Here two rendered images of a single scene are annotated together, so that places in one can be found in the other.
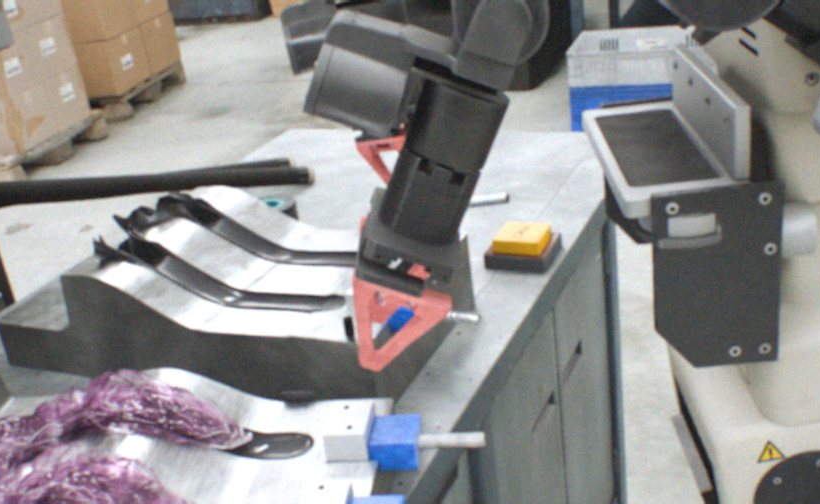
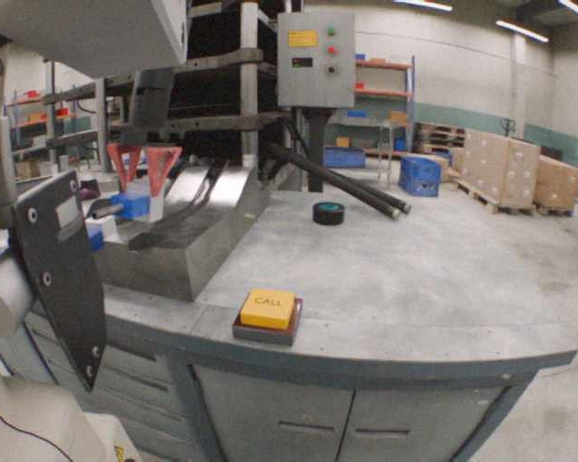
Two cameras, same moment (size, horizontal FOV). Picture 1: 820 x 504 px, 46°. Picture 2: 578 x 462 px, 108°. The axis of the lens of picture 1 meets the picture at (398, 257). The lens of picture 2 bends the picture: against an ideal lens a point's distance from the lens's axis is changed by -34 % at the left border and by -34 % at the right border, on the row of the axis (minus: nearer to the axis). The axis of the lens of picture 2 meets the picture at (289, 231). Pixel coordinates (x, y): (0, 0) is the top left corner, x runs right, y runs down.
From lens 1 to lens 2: 1.19 m
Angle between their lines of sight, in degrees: 66
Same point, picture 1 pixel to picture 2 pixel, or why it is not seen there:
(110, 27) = (553, 181)
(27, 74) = (515, 179)
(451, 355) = (125, 296)
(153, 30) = (569, 192)
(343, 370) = not seen: hidden behind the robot
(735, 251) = not seen: outside the picture
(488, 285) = (217, 307)
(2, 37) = (348, 103)
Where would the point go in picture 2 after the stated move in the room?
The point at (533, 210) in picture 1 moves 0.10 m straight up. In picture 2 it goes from (379, 317) to (390, 256)
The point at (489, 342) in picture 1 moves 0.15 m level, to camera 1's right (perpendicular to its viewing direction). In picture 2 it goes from (131, 311) to (120, 382)
